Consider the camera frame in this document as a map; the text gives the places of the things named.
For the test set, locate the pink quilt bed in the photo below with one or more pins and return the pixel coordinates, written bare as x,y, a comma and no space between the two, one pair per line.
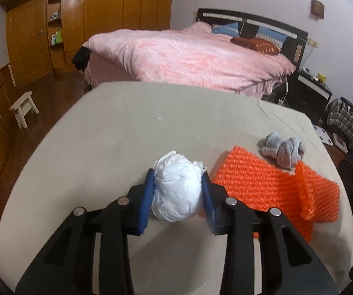
193,56

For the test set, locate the large wooden wardrobe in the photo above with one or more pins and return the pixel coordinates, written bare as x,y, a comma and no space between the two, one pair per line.
43,35

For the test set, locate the blue pillow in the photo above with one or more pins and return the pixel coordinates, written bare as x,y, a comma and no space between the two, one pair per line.
230,29
271,36

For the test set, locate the orange foam mesh sheet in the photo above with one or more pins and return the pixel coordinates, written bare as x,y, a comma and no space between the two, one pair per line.
304,196

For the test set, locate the right wall lamp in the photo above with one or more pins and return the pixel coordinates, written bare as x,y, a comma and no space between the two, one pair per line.
317,9

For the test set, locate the left blue pillow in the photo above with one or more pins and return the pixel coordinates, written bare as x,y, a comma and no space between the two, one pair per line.
230,29

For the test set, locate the grey sock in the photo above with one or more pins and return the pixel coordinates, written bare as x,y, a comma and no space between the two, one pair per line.
285,152

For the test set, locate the yellow plush toy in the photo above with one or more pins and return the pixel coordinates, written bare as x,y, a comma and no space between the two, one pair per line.
321,78

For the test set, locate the white paper ball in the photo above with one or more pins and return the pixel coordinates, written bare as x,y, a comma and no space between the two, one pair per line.
178,188

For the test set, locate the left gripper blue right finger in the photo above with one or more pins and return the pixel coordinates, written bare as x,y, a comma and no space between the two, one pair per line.
214,197

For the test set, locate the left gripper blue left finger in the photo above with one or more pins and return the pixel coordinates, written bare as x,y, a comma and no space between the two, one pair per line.
141,197

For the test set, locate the plaid shirt on chair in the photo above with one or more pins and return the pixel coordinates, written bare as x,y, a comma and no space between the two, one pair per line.
339,114

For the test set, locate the small white wooden stool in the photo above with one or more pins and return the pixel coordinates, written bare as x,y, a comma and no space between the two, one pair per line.
22,106

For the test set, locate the black white nightstand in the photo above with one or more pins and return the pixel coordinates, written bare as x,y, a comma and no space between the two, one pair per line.
307,96

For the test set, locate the dark wooden headboard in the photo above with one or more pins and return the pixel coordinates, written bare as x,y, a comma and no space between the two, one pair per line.
249,24

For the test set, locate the right blue pillow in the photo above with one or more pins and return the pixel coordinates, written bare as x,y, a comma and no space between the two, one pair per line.
271,36

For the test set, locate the white bathroom scale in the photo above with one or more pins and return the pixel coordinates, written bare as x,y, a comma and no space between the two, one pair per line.
323,135

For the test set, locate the beige table cover cloth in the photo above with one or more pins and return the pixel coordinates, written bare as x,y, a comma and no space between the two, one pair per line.
106,143

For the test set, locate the black garment on bed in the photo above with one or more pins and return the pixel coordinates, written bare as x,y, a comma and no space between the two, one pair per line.
81,58

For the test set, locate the red dotted pillow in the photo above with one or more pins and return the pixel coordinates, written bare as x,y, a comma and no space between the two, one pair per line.
257,44

